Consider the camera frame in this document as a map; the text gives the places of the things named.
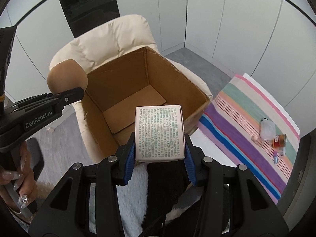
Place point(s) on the cream padded armchair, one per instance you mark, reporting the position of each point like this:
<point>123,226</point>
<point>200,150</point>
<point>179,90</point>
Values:
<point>108,42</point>

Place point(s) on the dark glass panel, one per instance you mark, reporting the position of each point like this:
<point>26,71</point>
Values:
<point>86,5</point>

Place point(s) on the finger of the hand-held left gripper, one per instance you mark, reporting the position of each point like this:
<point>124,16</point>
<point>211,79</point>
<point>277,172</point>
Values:
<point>70,94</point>

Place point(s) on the orange jar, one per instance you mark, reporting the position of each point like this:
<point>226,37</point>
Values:
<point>280,141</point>

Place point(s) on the black pants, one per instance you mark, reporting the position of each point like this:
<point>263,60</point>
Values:
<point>163,177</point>

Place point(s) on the clear plastic case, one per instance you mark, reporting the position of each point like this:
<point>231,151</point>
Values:
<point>267,130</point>

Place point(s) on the brown cardboard box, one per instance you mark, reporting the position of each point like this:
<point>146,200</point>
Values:
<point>123,84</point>

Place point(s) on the striped cloth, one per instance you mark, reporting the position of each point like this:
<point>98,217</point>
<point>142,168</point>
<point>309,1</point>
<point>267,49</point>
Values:
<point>234,128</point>

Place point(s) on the person's left hand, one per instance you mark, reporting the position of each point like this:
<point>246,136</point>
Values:
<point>26,175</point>

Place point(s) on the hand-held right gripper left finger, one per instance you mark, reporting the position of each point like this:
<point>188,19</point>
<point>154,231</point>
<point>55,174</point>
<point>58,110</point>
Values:
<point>129,165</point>

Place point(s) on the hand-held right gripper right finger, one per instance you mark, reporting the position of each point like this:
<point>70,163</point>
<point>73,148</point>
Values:
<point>190,164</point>

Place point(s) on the small tube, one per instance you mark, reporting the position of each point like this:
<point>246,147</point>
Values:
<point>275,158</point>

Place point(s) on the white printed carton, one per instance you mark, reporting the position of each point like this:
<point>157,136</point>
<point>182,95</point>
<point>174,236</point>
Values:
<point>159,133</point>

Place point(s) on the white table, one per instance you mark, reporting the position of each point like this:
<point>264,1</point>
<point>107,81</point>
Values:
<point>212,150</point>

